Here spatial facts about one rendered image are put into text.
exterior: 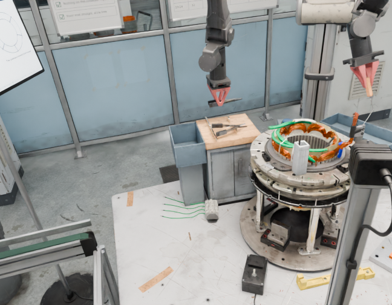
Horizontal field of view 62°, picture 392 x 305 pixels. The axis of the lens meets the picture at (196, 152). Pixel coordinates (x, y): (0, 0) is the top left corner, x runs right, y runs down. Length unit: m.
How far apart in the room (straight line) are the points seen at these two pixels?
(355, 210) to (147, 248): 0.81
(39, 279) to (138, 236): 1.22
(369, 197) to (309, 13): 0.94
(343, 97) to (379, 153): 2.99
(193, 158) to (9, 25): 0.86
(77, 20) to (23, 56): 1.51
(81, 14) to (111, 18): 0.23
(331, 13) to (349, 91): 2.17
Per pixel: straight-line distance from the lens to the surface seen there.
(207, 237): 1.16
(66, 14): 2.96
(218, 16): 1.04
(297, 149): 0.87
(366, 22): 1.07
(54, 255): 1.35
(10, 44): 1.47
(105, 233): 2.42
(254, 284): 0.99
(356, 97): 3.50
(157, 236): 1.19
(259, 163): 0.94
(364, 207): 0.49
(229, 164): 1.18
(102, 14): 2.95
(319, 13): 1.31
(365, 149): 0.45
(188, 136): 1.27
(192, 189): 1.24
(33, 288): 2.30
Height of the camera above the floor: 1.62
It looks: 32 degrees down
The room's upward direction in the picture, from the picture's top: 5 degrees counter-clockwise
